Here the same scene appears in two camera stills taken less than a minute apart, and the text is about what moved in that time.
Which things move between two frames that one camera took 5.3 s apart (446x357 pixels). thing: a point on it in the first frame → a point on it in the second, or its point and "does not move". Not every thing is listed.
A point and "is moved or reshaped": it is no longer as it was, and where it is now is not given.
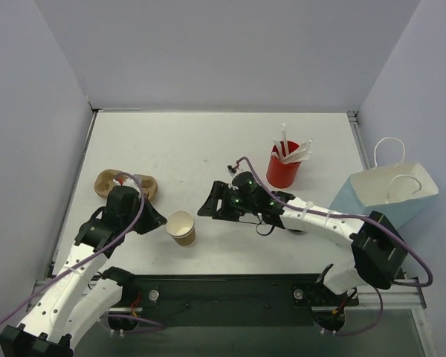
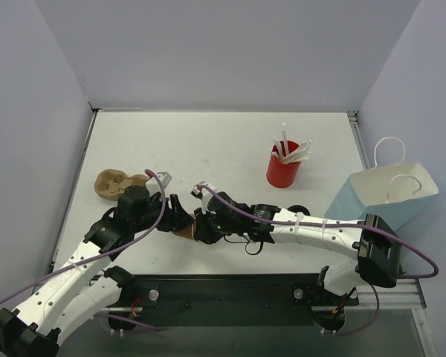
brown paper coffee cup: (180, 225) is moved or reshaped
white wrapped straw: (285, 142) does not move
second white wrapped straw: (303, 153) does not move
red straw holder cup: (280, 174) does not move
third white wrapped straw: (278, 143) does not move
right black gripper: (220, 204) → (203, 228)
